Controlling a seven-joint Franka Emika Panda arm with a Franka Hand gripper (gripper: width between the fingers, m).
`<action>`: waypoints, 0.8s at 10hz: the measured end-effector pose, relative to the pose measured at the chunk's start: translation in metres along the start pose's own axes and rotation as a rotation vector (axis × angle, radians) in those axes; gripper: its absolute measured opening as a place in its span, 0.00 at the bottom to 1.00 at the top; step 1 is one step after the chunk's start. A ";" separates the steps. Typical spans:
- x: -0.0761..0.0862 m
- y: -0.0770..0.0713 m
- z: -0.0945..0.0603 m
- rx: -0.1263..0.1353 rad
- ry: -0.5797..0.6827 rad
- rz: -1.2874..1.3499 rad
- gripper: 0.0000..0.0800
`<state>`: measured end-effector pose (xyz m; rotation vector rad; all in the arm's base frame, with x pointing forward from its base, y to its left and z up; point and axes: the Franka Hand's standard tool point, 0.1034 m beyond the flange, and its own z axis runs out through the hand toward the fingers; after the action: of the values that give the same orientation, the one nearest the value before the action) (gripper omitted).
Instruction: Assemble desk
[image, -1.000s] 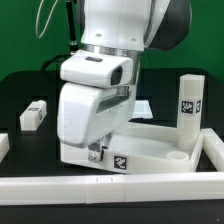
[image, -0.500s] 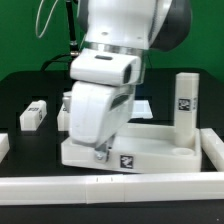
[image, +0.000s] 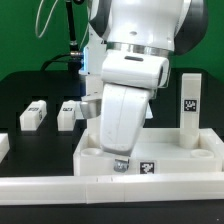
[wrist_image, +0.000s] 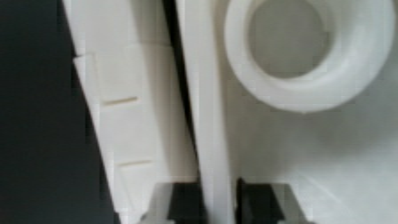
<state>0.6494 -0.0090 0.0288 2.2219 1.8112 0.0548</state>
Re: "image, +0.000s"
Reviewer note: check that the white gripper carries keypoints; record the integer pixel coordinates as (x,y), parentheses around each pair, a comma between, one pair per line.
(130,81)

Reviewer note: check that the white desk tabletop tray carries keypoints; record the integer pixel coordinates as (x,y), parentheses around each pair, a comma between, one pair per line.
(157,151)

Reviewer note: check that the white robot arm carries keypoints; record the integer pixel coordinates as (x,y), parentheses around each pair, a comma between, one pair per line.
(145,27)

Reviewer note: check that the white left fence piece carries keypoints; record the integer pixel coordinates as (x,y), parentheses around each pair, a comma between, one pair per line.
(4,145)

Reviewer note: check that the black cable post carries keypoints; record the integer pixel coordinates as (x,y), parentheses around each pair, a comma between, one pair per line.
(74,63)

